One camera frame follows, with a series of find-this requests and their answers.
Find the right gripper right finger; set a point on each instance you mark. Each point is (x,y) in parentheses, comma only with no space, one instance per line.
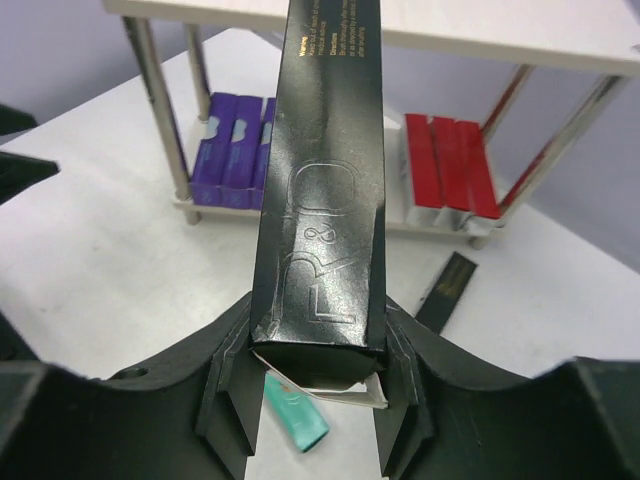
(452,415)

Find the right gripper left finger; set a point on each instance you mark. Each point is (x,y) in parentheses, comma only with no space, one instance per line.
(189,412)

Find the teal toothpaste box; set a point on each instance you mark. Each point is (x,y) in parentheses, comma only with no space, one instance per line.
(298,415)

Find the black toothpaste box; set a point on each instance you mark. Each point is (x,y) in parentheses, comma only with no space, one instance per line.
(318,315)

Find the purple toothpaste box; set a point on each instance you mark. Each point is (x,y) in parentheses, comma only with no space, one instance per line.
(239,170)
(206,178)

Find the red silver toothpaste box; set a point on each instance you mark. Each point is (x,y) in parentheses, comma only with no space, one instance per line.
(453,178)

